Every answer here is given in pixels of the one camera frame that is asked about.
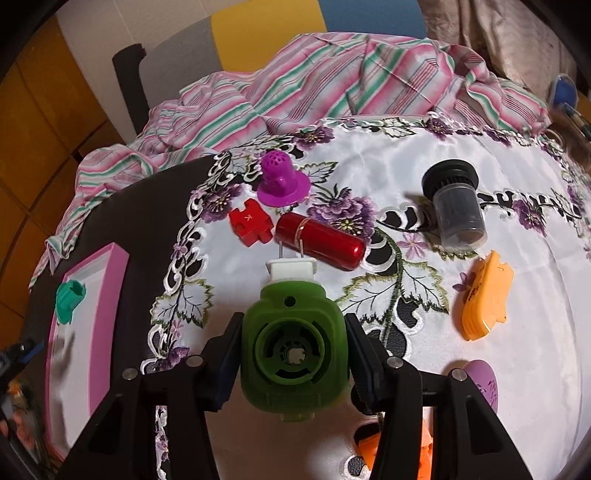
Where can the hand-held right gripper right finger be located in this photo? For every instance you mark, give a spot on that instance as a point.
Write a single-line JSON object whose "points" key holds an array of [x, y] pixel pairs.
{"points": [[364, 369]]}

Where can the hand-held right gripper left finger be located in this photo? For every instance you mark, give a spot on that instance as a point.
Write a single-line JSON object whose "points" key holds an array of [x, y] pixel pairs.
{"points": [[225, 369]]}

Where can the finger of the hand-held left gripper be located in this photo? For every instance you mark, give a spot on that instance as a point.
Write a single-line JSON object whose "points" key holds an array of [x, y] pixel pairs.
{"points": [[21, 355]]}

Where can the green plug-in night light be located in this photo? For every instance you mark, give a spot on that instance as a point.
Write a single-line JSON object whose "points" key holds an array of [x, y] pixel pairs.
{"points": [[295, 323]]}

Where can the pink-rimmed white tray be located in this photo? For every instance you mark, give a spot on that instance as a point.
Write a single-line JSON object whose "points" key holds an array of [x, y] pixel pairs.
{"points": [[99, 323]]}

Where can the orange plastic block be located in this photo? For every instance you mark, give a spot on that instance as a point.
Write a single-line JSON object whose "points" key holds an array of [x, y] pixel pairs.
{"points": [[369, 454]]}

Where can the lilac oval brush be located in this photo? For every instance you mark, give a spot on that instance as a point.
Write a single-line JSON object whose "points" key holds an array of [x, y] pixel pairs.
{"points": [[485, 383]]}

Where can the red cylinder capsule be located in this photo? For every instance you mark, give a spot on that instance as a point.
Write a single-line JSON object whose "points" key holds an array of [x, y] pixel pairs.
{"points": [[323, 242]]}

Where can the orange-yellow plastic clip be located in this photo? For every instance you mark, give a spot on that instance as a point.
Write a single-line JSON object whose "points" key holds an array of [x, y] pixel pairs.
{"points": [[485, 295]]}

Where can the teal plastic piece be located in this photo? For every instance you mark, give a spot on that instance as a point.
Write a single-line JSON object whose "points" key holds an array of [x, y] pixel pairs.
{"points": [[69, 300]]}

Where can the red puzzle block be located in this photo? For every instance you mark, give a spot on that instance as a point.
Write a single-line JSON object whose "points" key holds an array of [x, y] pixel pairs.
{"points": [[249, 221]]}

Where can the white floral embroidered tablecloth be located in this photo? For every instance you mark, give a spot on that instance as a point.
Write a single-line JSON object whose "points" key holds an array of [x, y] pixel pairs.
{"points": [[508, 300]]}

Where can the black filter with clear cup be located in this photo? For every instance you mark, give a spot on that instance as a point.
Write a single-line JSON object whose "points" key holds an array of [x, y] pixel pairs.
{"points": [[457, 207]]}

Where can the purple hat-shaped strainer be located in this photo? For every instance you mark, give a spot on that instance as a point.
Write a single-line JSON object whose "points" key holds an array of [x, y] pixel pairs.
{"points": [[279, 184]]}

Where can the wooden cabinet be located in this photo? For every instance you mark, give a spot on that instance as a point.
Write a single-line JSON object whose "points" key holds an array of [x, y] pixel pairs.
{"points": [[41, 138]]}

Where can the pink green striped cloth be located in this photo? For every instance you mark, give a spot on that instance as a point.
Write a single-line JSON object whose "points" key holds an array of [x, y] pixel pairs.
{"points": [[300, 87]]}

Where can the multicolour chair back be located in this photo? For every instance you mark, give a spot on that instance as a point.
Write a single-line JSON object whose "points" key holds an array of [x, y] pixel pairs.
{"points": [[184, 41]]}

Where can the beige patterned curtain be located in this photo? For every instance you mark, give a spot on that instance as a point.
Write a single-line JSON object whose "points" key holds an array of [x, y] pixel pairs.
{"points": [[498, 32]]}

